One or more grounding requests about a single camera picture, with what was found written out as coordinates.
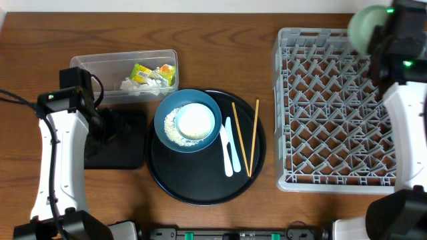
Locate white plastic spoon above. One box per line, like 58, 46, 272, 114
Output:
220, 125, 234, 177

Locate wooden chopstick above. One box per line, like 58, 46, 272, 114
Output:
232, 102, 251, 178
249, 99, 260, 178

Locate light blue rice bowl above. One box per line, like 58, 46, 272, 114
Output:
175, 103, 215, 141

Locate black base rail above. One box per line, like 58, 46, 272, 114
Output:
143, 226, 332, 240

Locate round black serving tray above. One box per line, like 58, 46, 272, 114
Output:
145, 90, 266, 205

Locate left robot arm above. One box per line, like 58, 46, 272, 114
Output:
13, 67, 139, 239

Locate black rectangular tray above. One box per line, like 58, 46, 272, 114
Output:
84, 108, 147, 170

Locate spilled rice grains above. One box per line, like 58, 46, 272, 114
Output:
164, 107, 199, 147

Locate yellow green snack wrapper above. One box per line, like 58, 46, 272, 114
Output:
129, 63, 176, 87

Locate grey dishwasher rack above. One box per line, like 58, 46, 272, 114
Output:
272, 28, 396, 195

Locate dark blue plate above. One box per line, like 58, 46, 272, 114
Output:
154, 89, 222, 153

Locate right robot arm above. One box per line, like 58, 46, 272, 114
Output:
324, 0, 426, 239

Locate left wooden chopstick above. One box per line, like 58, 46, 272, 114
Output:
232, 102, 251, 178

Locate right wooden chopstick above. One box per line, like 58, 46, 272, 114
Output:
249, 99, 260, 178

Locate white tissue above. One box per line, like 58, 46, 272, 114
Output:
120, 77, 163, 96

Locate clear plastic waste bin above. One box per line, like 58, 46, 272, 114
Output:
69, 49, 179, 105

